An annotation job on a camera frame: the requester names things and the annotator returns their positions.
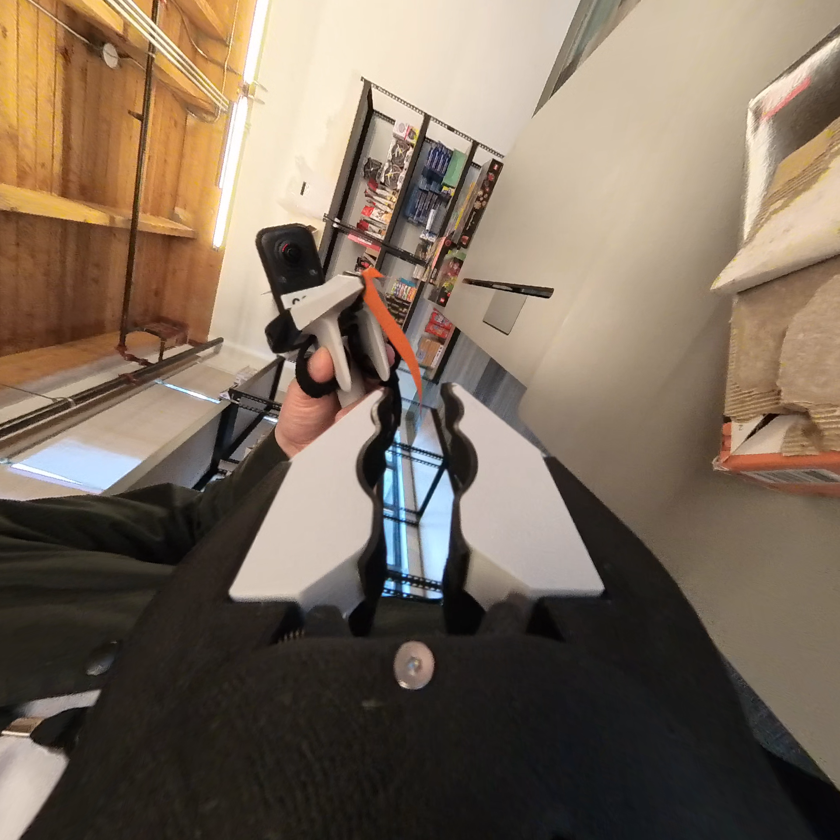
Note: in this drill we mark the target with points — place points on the black flower-print cardboard box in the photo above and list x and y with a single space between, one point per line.
787 216

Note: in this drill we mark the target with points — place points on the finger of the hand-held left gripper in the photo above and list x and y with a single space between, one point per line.
321 302

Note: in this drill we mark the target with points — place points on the black vertical pipe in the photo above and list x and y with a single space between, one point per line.
141 197

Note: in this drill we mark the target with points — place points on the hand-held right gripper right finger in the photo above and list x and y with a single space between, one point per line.
531 525

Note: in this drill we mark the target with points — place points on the metal railing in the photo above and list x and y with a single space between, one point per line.
98 394

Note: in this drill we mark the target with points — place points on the fluorescent ceiling light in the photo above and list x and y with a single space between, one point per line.
233 144

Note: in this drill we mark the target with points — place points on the person's white shirt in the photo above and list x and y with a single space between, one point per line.
19 800

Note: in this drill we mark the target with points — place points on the orange tape strip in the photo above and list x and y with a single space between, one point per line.
394 328

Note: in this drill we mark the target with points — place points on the person's left hand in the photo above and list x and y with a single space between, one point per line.
305 420

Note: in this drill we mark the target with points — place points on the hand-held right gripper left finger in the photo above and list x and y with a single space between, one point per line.
308 525

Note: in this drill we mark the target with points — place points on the black shelving rack with goods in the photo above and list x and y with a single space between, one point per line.
400 170

